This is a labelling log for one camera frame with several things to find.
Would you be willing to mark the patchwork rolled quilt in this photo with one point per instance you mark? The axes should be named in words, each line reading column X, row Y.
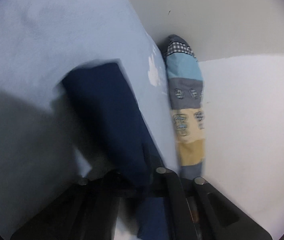
column 185, row 87

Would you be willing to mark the navy blue garment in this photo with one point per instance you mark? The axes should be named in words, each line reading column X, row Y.
column 111, row 125

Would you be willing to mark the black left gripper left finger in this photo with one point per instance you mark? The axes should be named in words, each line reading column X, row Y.
column 64, row 209

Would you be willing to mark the light blue cloud bedsheet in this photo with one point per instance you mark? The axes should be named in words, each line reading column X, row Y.
column 40, row 42

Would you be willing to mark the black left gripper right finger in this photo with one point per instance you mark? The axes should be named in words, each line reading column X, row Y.
column 196, row 210

